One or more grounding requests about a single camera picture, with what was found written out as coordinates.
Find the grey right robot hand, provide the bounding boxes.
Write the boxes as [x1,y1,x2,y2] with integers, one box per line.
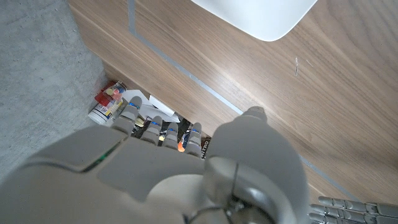
[0,95,312,224]

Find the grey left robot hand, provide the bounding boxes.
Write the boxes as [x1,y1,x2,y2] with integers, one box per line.
[309,195,398,224]

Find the white plate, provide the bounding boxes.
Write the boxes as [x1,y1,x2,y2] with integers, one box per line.
[190,0,318,42]

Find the flat white box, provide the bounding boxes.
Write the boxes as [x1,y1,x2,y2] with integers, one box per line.
[148,95,175,118]

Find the white labelled canister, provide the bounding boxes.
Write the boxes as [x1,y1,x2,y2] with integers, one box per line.
[88,98,125,127]

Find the white paper sheets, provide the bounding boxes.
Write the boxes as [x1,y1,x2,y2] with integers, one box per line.
[123,89,181,124]

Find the red packet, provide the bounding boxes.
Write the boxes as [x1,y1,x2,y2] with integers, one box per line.
[94,81,110,106]

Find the clear cup with colourful bits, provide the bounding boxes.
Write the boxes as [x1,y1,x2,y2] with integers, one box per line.
[103,81,127,101]

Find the grey tape outline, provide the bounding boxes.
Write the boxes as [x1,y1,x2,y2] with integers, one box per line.
[127,0,360,202]

